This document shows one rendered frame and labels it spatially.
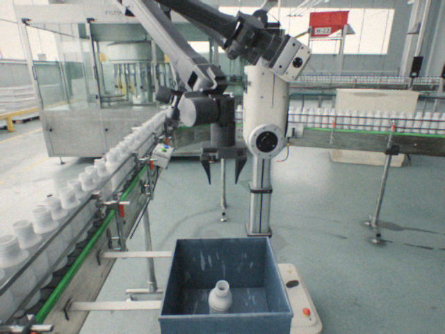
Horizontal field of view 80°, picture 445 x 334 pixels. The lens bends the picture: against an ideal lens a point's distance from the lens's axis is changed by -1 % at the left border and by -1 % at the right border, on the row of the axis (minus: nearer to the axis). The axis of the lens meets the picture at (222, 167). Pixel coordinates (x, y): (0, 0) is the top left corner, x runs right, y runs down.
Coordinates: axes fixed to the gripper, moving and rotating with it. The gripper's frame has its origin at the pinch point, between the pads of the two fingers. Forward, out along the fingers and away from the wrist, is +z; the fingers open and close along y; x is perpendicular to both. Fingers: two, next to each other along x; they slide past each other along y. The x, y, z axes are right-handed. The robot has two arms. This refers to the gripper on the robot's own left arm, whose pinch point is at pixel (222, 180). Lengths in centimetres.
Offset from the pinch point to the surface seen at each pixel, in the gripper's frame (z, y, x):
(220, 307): 38.3, -0.7, -1.8
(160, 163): 15, -27, 63
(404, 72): -41, 655, 878
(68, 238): 17.3, -41.6, 2.5
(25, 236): 8.8, -43.3, -9.8
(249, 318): 28.4, 5.8, -14.5
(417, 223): 118, 210, 174
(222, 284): 33.7, 0.2, 2.1
